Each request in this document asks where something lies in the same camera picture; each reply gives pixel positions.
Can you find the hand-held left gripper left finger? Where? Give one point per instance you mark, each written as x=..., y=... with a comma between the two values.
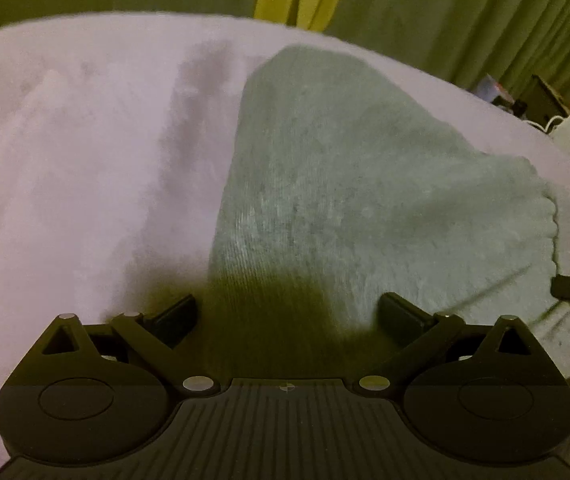
x=177, y=320

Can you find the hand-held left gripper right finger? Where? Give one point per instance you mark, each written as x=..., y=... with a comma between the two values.
x=401, y=312

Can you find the light green towel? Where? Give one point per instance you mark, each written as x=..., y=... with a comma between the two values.
x=345, y=200

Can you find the purple fleece blanket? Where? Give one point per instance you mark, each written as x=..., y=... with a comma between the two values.
x=90, y=160

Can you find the dark box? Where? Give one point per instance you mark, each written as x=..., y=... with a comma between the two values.
x=547, y=97

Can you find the green curtain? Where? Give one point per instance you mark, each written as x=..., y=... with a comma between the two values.
x=440, y=15

